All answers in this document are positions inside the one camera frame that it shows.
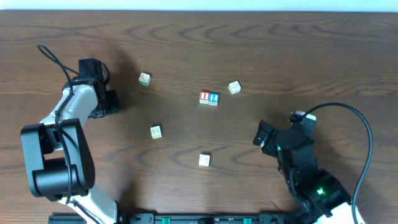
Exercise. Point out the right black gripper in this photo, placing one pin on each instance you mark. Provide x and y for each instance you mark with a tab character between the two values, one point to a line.
265	139

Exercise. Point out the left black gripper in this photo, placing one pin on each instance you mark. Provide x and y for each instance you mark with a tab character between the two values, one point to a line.
109	101

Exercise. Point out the blue number 2 block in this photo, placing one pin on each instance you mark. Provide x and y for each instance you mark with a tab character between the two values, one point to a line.
213	99

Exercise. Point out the red letter I block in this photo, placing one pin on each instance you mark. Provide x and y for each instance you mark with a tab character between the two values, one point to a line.
204	97

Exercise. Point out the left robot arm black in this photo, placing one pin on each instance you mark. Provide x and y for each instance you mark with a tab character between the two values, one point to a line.
58	161

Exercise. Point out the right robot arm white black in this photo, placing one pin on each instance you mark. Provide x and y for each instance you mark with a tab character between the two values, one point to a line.
320	196

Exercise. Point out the green picture wooden block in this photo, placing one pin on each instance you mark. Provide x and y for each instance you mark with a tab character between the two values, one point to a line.
144	79

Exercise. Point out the yellow picture wooden block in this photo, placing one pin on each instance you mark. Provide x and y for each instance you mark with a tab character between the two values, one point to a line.
156	132

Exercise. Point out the yellow edged picture block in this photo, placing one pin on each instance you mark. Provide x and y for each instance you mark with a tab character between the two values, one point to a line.
234	87

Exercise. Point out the plain picture wooden block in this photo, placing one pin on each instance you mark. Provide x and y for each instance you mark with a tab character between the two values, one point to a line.
204	160

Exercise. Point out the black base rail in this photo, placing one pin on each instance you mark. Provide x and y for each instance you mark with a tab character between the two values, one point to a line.
262	218

